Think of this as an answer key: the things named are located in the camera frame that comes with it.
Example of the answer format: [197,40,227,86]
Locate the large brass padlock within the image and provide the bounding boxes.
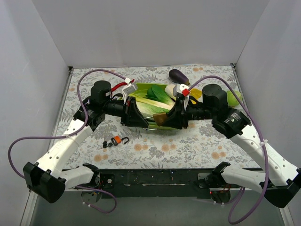
[143,113,170,130]

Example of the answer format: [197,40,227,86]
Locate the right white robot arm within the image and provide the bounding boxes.
[163,84,301,208]

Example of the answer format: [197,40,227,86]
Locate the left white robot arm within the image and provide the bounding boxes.
[23,81,149,203]

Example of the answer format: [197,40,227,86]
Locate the black key bunch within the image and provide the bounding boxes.
[103,141,113,148]

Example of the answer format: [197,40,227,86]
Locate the large napa cabbage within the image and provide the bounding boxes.
[130,94,174,114]

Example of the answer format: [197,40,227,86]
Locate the green bok choy leaves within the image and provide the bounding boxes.
[146,85,174,105]

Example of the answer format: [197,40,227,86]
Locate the orange black padlock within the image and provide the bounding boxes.
[111,136,129,146]

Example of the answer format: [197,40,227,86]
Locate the green oval tray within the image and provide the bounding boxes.
[130,83,176,129]

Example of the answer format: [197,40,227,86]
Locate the yellow leaf cabbage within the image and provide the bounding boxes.
[164,84,203,104]

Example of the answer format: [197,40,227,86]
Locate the red chili pepper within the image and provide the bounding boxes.
[111,82,127,92]

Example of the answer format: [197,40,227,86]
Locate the purple eggplant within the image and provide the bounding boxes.
[168,69,190,85]

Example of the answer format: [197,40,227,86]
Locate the round green cabbage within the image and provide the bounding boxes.
[227,90,242,107]

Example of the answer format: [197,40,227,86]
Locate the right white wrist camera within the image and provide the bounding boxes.
[173,84,190,109]

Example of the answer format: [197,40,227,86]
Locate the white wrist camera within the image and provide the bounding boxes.
[121,77,138,100]
[173,84,190,109]

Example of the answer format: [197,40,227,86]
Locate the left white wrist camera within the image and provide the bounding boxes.
[121,77,138,100]

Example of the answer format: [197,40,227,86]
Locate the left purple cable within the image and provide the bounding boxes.
[8,69,132,214]

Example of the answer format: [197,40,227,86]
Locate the purple cable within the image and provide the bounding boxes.
[187,75,269,225]
[8,69,132,214]

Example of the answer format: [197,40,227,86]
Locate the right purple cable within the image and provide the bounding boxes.
[187,75,269,225]

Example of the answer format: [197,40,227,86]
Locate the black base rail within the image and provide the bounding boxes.
[72,162,240,200]

